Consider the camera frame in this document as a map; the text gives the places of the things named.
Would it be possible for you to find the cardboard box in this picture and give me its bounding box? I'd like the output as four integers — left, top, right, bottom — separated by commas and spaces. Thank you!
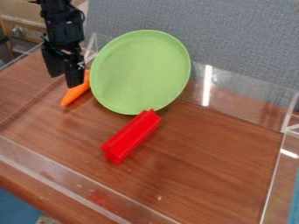
0, 0, 90, 32

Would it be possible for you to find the clear acrylic tray wall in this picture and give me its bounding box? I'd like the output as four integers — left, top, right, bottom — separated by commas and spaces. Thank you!
0, 52, 299, 224

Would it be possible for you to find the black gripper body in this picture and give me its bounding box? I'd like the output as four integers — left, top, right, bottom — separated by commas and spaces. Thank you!
42, 5, 86, 60

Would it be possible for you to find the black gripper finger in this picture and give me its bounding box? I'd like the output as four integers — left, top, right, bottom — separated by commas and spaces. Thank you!
65, 57, 86, 88
42, 48, 65, 77

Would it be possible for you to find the green round plate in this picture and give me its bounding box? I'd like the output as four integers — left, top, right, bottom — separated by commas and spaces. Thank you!
90, 30, 193, 115

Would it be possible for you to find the red star-shaped block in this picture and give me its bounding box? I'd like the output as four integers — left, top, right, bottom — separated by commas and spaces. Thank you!
101, 109, 162, 165

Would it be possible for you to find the orange toy carrot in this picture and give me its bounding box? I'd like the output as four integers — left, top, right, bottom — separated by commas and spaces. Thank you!
61, 69, 90, 107

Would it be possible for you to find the black cable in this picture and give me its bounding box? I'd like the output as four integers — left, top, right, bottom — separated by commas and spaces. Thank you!
77, 8, 87, 25

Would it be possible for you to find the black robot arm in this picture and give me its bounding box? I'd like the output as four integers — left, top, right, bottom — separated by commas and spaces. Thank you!
35, 0, 86, 88

